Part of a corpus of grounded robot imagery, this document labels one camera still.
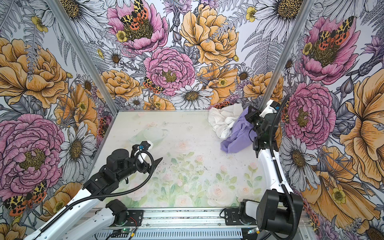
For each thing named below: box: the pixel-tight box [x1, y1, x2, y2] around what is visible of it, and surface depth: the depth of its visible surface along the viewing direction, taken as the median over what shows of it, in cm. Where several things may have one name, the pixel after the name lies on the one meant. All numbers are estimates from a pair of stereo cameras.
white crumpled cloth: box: [208, 103, 244, 140], surface depth 111 cm
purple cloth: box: [220, 106, 257, 154], surface depth 88 cm
